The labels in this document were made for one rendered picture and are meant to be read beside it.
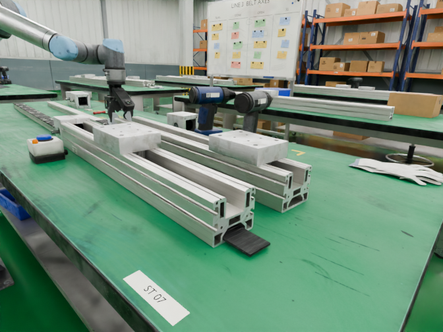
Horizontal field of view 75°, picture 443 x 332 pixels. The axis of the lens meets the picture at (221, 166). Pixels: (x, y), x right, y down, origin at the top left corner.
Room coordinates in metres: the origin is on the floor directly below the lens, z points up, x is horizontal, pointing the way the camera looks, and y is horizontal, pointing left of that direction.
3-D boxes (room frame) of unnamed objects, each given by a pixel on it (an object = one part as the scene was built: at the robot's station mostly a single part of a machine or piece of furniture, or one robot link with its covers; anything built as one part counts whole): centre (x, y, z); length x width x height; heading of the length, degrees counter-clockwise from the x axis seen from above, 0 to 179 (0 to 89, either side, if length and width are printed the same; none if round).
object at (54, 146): (0.85, 0.53, 0.81); 0.10 x 0.08 x 0.06; 134
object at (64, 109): (1.64, 0.86, 0.79); 0.96 x 0.04 x 0.03; 44
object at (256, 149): (0.68, -0.06, 0.87); 0.16 x 0.11 x 0.07; 44
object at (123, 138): (0.73, 0.25, 0.87); 0.16 x 0.11 x 0.07; 44
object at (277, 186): (0.86, 0.11, 0.82); 0.80 x 0.10 x 0.09; 44
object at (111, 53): (1.20, 0.44, 1.10); 0.09 x 0.08 x 0.11; 82
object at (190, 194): (0.73, 0.25, 0.82); 0.80 x 0.10 x 0.09; 44
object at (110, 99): (1.20, 0.44, 0.94); 0.09 x 0.08 x 0.12; 43
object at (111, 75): (1.20, 0.44, 1.02); 0.08 x 0.08 x 0.05
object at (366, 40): (10.06, -4.20, 1.58); 2.83 x 0.98 x 3.15; 48
